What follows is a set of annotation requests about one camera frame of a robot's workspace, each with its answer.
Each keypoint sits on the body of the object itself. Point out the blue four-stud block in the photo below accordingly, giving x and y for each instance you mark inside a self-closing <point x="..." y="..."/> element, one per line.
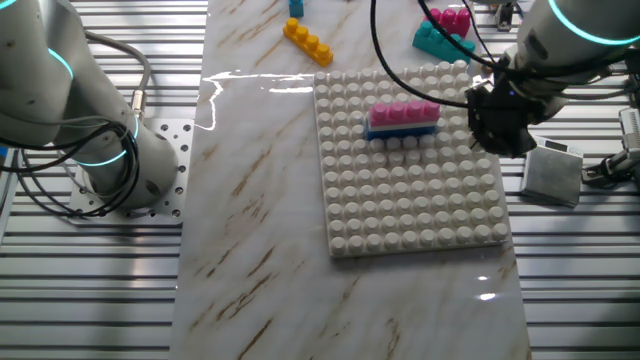
<point x="400" y="132"/>

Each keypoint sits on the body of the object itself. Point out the light blue three-stud block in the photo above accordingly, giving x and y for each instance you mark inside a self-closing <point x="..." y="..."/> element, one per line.
<point x="296" y="7"/>

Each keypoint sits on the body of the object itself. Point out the white studded baseplate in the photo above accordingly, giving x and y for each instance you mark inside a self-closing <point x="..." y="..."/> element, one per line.
<point x="400" y="200"/>

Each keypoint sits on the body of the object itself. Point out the orange four-stud block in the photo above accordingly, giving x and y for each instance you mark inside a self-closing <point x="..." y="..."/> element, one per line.
<point x="307" y="42"/>

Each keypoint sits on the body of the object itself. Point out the silver digital scale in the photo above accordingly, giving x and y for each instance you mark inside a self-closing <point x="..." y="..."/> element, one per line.
<point x="552" y="175"/>

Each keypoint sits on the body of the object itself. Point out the small silver clamped camera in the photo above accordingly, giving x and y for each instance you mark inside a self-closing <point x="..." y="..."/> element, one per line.
<point x="631" y="127"/>

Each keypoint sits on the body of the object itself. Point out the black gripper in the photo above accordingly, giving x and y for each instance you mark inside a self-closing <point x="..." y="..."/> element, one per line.
<point x="500" y="107"/>

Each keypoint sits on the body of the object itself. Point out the teal four-stud block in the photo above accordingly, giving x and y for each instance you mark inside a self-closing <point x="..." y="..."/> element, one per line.
<point x="440" y="45"/>

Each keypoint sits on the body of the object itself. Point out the pink four-stud block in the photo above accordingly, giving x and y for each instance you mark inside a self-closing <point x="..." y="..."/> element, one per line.
<point x="405" y="112"/>

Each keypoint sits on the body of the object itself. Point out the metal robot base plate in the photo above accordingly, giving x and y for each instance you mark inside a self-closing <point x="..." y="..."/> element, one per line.
<point x="189" y="170"/>

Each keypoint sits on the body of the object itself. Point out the white four-stud block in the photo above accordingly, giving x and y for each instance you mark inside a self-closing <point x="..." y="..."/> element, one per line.
<point x="400" y="125"/>

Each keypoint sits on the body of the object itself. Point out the white marble board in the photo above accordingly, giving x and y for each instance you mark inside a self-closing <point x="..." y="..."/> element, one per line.
<point x="250" y="200"/>

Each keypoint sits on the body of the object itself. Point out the magenta three-stud block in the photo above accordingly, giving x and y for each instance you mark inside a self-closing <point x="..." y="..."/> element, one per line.
<point x="452" y="21"/>

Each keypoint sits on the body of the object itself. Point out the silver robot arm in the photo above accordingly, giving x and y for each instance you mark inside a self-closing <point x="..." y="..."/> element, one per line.
<point x="50" y="90"/>

